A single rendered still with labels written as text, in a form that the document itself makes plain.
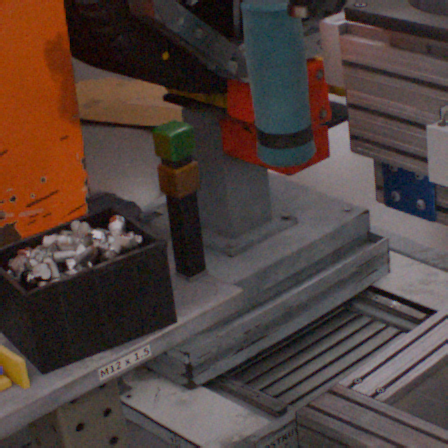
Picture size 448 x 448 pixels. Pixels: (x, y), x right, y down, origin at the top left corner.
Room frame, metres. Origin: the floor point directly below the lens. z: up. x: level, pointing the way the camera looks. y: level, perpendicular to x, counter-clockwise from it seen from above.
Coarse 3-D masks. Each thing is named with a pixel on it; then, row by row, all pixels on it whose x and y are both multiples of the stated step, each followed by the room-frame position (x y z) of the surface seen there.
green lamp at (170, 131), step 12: (156, 132) 1.49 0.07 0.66; (168, 132) 1.48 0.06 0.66; (180, 132) 1.48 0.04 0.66; (192, 132) 1.49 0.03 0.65; (156, 144) 1.49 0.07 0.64; (168, 144) 1.47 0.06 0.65; (180, 144) 1.47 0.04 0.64; (192, 144) 1.49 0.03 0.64; (168, 156) 1.47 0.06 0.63; (180, 156) 1.47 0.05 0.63
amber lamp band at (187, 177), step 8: (192, 160) 1.50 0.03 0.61; (160, 168) 1.49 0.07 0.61; (168, 168) 1.48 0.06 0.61; (184, 168) 1.48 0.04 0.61; (192, 168) 1.48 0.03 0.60; (160, 176) 1.49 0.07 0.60; (168, 176) 1.48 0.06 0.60; (176, 176) 1.47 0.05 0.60; (184, 176) 1.47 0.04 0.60; (192, 176) 1.48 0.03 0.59; (160, 184) 1.49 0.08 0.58; (168, 184) 1.48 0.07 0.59; (176, 184) 1.47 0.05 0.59; (184, 184) 1.47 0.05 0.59; (192, 184) 1.48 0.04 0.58; (168, 192) 1.48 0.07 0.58; (176, 192) 1.47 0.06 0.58; (184, 192) 1.47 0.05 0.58; (192, 192) 1.48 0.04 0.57
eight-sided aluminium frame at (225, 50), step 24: (144, 0) 1.75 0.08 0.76; (168, 0) 1.76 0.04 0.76; (336, 0) 2.04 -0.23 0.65; (360, 0) 2.02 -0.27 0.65; (168, 24) 1.75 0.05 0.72; (192, 24) 1.78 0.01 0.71; (312, 24) 1.99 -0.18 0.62; (192, 48) 1.82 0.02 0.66; (216, 48) 1.82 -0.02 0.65; (240, 48) 1.90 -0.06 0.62; (312, 48) 1.94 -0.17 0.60; (216, 72) 1.87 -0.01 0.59; (240, 72) 1.83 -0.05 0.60
